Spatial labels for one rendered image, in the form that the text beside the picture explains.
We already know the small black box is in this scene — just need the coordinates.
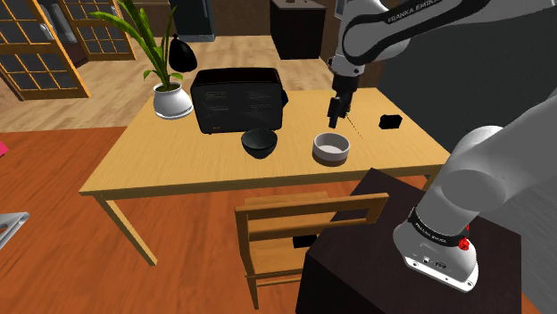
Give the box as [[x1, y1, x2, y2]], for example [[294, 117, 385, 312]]
[[378, 113, 403, 130]]

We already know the dark appliance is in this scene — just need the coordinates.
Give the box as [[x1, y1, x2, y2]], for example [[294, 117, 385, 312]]
[[168, 0, 217, 43]]

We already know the dark cabinet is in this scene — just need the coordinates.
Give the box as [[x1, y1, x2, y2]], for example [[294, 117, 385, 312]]
[[270, 0, 328, 61]]

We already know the wooden lattice door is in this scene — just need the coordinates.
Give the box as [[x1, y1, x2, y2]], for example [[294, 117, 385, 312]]
[[56, 0, 137, 62], [0, 0, 92, 102]]

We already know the black toaster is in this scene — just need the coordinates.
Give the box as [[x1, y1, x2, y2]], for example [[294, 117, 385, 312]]
[[189, 67, 289, 135]]

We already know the dark robot stand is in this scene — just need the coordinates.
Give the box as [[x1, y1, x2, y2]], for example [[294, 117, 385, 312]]
[[295, 167, 523, 314]]

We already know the wooden table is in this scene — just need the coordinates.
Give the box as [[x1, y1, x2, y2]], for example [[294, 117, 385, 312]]
[[79, 87, 452, 268]]

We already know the black bowl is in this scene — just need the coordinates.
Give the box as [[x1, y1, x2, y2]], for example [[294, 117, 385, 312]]
[[240, 128, 279, 160]]

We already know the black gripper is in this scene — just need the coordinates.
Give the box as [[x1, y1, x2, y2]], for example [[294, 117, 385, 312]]
[[327, 73, 360, 129]]

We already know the grey metal object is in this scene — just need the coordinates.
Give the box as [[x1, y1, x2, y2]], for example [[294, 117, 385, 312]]
[[0, 211, 31, 252]]

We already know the green plant in white pot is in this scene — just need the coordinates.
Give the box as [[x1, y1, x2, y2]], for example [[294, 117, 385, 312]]
[[88, 0, 195, 120]]

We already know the white and brown bowl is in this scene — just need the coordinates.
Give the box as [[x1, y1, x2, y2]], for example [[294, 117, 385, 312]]
[[312, 131, 352, 168]]

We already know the wooden chair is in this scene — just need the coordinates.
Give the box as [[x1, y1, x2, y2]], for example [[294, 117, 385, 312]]
[[235, 191, 390, 310]]

